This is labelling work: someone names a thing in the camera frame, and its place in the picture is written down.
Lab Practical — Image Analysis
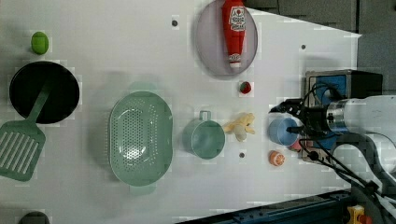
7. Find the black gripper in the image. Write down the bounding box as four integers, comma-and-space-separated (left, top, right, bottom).
270, 99, 330, 135

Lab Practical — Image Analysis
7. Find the yellow plush banana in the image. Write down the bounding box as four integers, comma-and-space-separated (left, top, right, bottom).
223, 113, 255, 142

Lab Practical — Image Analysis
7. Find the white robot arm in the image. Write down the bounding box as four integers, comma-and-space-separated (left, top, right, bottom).
271, 95, 395, 201

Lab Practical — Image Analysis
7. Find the blue bowl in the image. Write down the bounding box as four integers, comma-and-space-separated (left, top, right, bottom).
268, 118, 298, 147

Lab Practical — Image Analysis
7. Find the large red strawberry toy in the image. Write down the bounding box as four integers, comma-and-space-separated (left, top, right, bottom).
290, 141, 302, 152

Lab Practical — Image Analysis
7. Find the orange slice toy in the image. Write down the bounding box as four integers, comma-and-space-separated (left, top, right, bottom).
269, 150, 285, 166

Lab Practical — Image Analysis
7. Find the small red strawberry toy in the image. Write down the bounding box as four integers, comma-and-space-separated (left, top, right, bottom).
239, 81, 251, 94

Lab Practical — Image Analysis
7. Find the green measuring cup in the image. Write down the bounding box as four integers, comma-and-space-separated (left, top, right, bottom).
182, 110, 225, 160

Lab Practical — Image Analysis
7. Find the yellow emergency stop button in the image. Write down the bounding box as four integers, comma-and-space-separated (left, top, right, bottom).
347, 205, 373, 224

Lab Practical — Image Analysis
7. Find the red ketchup bottle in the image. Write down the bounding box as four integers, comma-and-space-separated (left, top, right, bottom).
221, 0, 246, 68

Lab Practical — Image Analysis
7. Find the green oval colander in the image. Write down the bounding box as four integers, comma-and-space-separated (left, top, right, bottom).
107, 81, 173, 196

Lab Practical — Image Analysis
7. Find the black frying pan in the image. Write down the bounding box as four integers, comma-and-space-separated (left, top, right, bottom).
9, 62, 80, 124

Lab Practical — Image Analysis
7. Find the green lime toy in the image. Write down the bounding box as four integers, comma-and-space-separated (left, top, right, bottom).
31, 32, 50, 55

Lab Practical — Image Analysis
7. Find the green slotted spatula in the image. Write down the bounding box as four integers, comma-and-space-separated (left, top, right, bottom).
0, 81, 51, 182

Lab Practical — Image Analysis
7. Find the dark round object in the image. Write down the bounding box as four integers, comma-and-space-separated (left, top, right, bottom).
18, 212, 50, 224

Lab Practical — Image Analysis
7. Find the blue metal frame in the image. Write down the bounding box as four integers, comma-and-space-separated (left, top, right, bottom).
177, 190, 353, 224

